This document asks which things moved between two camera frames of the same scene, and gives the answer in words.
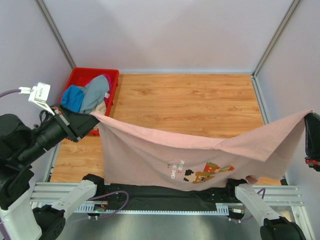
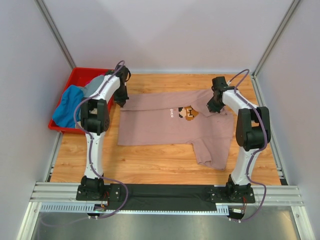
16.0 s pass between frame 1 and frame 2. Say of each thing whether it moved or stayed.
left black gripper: moved
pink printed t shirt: moved
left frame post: stayed
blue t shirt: stayed
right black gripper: moved
